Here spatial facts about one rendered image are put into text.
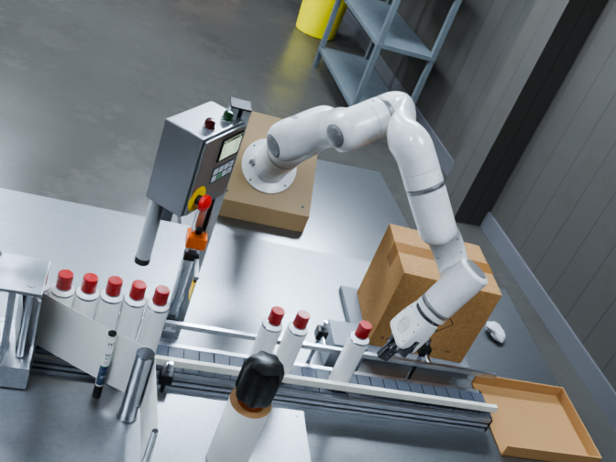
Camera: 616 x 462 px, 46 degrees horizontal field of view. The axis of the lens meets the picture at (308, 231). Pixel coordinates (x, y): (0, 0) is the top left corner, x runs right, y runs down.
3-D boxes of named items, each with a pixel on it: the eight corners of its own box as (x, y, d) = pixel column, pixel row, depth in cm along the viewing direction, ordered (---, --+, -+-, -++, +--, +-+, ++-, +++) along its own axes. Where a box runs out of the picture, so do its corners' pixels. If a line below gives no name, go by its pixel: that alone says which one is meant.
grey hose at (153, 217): (133, 264, 168) (153, 189, 157) (134, 255, 171) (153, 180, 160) (148, 267, 169) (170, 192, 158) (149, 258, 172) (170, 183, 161)
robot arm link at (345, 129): (315, 148, 220) (269, 167, 214) (302, 110, 218) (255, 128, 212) (405, 136, 175) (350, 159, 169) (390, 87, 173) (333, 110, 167)
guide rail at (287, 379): (83, 354, 165) (85, 347, 164) (84, 350, 166) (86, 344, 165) (494, 412, 196) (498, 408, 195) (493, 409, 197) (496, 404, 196)
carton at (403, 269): (367, 344, 209) (403, 272, 195) (356, 291, 229) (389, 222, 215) (460, 363, 216) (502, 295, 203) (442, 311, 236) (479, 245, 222)
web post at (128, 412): (115, 422, 154) (133, 359, 145) (117, 405, 158) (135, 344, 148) (137, 424, 156) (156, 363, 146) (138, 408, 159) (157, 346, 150)
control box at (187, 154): (144, 196, 153) (164, 117, 144) (190, 173, 167) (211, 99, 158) (183, 220, 151) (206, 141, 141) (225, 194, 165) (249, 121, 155)
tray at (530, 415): (500, 456, 193) (508, 445, 191) (470, 382, 214) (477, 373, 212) (594, 467, 201) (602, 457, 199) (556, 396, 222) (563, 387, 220)
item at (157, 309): (132, 360, 170) (150, 294, 160) (133, 345, 174) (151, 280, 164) (154, 364, 172) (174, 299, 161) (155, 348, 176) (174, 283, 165)
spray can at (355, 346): (329, 389, 184) (358, 330, 174) (325, 373, 189) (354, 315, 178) (347, 391, 186) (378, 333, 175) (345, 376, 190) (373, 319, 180)
